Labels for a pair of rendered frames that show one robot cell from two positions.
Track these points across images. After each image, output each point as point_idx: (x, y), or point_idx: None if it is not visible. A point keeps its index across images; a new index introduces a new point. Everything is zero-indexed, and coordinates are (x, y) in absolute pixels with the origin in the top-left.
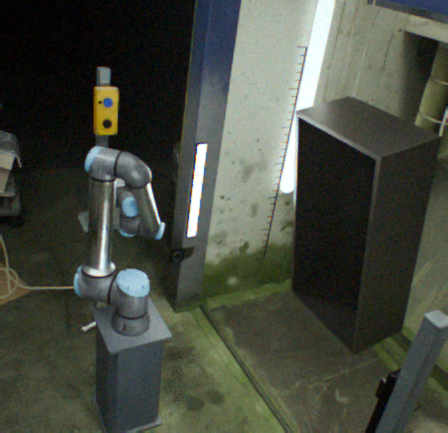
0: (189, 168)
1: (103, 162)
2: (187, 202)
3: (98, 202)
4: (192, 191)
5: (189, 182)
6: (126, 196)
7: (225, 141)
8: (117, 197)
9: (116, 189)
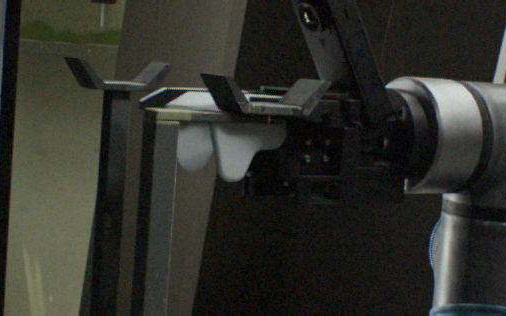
0: None
1: None
2: None
3: None
4: (10, 182)
5: None
6: None
7: None
8: (495, 125)
9: (436, 97)
